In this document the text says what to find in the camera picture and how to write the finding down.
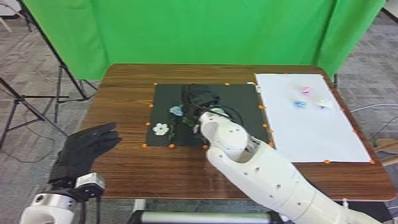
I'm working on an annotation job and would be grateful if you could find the black tripod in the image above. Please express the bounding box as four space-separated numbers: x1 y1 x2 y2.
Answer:
0 77 71 148

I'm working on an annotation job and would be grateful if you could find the white sheet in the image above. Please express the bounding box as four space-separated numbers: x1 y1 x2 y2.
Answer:
254 72 375 165

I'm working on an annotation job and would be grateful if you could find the pale grey bar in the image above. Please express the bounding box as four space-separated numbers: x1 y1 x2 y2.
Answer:
137 210 272 224

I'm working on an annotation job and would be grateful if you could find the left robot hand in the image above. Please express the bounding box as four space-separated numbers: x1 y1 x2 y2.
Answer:
48 122 124 188

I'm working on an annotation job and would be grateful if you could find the black backdrop stand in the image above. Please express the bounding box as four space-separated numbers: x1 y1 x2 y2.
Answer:
16 0 101 102

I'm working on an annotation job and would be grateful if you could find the green sprig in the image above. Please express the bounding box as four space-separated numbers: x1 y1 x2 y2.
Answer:
180 114 201 135

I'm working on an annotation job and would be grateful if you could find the black cable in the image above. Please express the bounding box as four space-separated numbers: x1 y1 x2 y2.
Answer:
203 105 247 127

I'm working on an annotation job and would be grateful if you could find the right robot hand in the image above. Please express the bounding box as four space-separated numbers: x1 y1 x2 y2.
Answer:
180 83 224 111

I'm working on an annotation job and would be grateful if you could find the blue flower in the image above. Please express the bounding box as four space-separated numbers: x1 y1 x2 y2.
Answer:
167 105 187 118
290 99 309 110

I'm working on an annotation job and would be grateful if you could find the dark mat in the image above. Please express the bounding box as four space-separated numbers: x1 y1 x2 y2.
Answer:
144 82 275 148

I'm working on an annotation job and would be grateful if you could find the white flower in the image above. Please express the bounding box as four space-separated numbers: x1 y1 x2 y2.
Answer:
151 122 172 137
315 98 334 109

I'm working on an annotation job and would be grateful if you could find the white cable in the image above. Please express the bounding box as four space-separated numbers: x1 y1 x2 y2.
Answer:
348 102 398 116

